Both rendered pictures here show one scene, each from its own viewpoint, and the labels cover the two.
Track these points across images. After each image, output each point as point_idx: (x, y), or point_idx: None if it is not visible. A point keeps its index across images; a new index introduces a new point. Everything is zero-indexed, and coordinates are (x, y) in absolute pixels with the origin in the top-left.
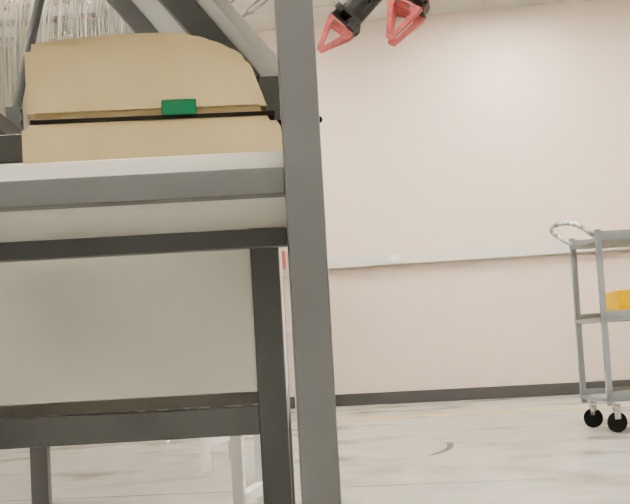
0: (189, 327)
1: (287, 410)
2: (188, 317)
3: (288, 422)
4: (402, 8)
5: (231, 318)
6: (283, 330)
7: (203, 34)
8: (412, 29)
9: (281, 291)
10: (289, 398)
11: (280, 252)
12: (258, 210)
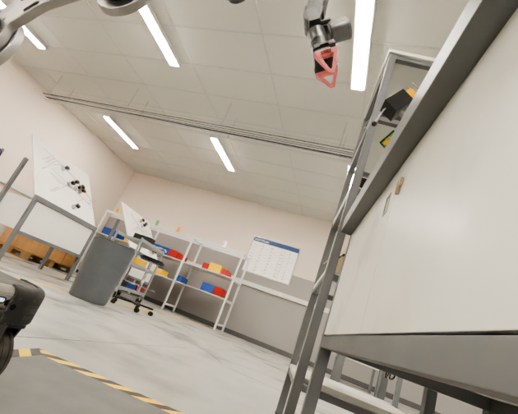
0: None
1: (321, 338)
2: None
3: (322, 344)
4: (327, 75)
5: None
6: (342, 300)
7: None
8: (320, 64)
9: (349, 278)
10: (412, 356)
11: (393, 212)
12: (333, 285)
